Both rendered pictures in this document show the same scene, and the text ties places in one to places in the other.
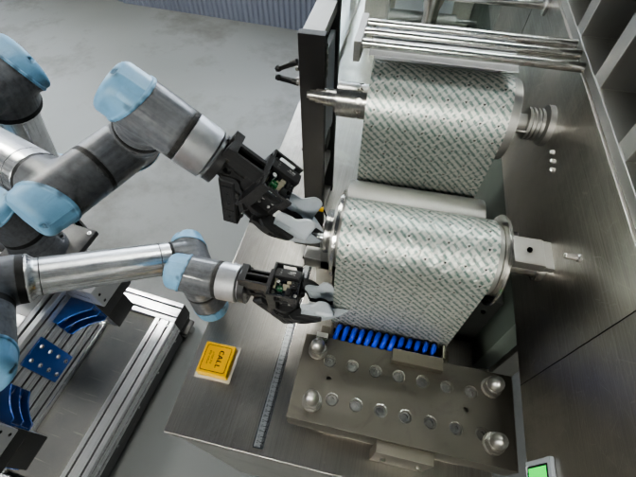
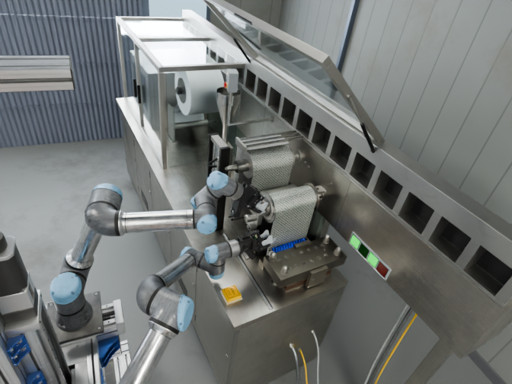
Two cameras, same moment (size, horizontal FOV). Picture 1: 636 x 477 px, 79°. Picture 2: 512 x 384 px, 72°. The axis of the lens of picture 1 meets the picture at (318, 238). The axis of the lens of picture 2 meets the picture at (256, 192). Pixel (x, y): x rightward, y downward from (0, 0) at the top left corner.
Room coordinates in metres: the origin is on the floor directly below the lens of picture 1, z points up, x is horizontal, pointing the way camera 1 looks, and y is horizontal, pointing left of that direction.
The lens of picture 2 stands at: (-0.48, 0.96, 2.31)
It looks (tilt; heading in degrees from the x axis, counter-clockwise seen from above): 37 degrees down; 314
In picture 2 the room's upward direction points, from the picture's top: 9 degrees clockwise
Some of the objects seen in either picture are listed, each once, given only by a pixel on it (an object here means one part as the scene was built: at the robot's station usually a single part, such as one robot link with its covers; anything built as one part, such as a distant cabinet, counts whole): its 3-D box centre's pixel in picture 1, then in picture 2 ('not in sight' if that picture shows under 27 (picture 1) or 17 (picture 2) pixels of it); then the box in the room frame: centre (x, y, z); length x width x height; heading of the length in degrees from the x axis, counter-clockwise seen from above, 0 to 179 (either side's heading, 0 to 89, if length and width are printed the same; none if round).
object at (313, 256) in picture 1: (319, 271); (251, 235); (0.43, 0.00, 1.05); 0.06 x 0.05 x 0.31; 78
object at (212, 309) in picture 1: (205, 291); (213, 265); (0.40, 0.25, 1.01); 0.11 x 0.08 x 0.11; 26
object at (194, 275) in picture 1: (196, 275); (217, 253); (0.39, 0.24, 1.11); 0.11 x 0.08 x 0.09; 78
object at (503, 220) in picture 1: (493, 259); (309, 196); (0.34, -0.28, 1.25); 0.15 x 0.01 x 0.15; 168
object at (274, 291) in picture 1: (272, 288); (248, 241); (0.36, 0.09, 1.12); 0.12 x 0.08 x 0.09; 78
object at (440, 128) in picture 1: (408, 220); (272, 200); (0.49, -0.19, 1.16); 0.39 x 0.23 x 0.51; 168
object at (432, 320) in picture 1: (395, 314); (289, 231); (0.30, -0.14, 1.11); 0.23 x 0.01 x 0.18; 78
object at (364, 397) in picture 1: (399, 399); (305, 260); (0.18, -0.15, 1.00); 0.40 x 0.16 x 0.06; 78
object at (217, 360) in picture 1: (217, 360); (231, 293); (0.28, 0.23, 0.91); 0.07 x 0.07 x 0.02; 78
